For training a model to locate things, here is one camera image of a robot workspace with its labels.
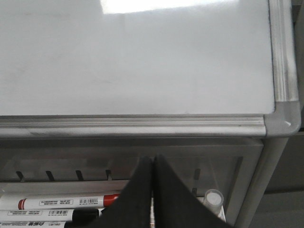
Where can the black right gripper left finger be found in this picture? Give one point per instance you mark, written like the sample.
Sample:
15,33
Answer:
132,209

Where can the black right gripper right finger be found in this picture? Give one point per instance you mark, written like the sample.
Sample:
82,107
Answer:
174,205

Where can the black capped whiteboard marker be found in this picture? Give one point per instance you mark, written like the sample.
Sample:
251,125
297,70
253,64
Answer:
48,213

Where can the red capped whiteboard marker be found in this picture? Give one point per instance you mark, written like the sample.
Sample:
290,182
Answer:
17,202

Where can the clear capped spray bottle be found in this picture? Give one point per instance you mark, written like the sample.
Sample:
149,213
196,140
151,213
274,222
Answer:
213,200

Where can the white plastic marker tray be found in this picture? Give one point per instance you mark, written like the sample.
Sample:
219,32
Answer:
38,167

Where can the grey whiteboard stand post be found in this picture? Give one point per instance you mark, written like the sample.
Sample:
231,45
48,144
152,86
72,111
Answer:
266,165

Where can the white whiteboard with aluminium frame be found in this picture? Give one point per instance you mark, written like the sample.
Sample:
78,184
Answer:
202,68

